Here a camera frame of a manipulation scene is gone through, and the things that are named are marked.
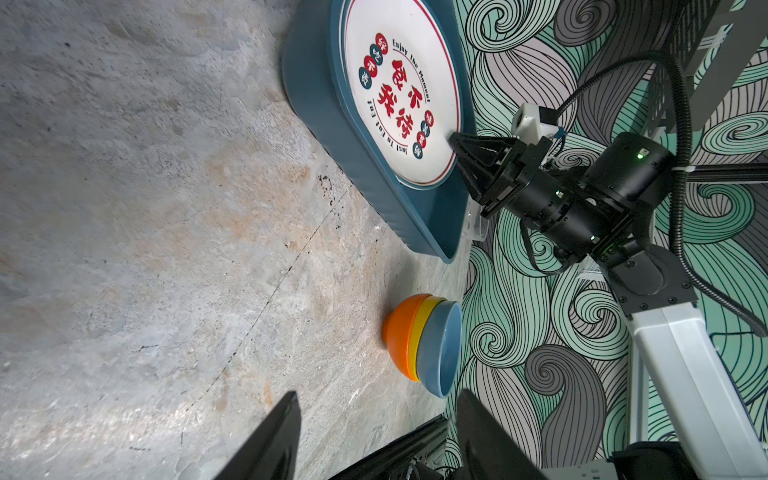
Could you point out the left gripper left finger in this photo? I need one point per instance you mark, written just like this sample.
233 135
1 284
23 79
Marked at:
271 450

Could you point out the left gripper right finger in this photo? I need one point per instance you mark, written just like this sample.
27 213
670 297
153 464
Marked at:
486 450

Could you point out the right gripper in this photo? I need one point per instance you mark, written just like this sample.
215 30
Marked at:
597 210

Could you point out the blue bowl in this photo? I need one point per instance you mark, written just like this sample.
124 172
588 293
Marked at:
439 348

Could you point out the orange bowl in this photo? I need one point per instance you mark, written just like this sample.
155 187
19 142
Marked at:
396 332

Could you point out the yellow bowl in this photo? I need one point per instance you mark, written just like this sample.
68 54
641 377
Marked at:
422 314

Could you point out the white plate red circle characters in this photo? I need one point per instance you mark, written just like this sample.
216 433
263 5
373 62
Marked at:
404 85

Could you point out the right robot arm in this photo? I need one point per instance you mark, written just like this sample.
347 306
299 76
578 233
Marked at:
658 299

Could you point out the teal plastic bin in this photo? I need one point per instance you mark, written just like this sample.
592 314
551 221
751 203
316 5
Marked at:
314 77

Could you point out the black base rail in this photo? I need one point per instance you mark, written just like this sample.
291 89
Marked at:
415 455

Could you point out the black perforated wall tray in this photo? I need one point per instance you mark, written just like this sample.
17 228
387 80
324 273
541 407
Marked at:
696 25

